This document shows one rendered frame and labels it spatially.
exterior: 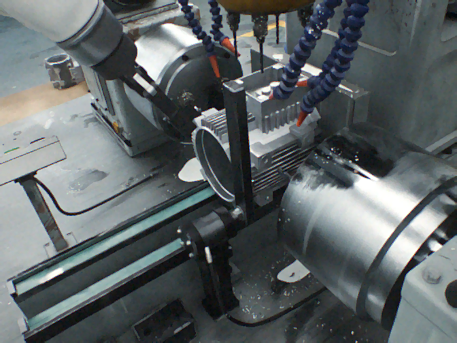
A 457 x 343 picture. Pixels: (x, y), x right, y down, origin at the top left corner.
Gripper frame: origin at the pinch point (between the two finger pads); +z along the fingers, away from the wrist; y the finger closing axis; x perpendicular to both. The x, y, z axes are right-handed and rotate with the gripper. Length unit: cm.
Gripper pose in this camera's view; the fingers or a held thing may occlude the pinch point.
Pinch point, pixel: (179, 120)
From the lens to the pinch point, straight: 79.4
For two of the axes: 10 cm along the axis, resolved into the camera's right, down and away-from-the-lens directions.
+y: -5.6, -4.9, 6.7
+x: -6.7, 7.4, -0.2
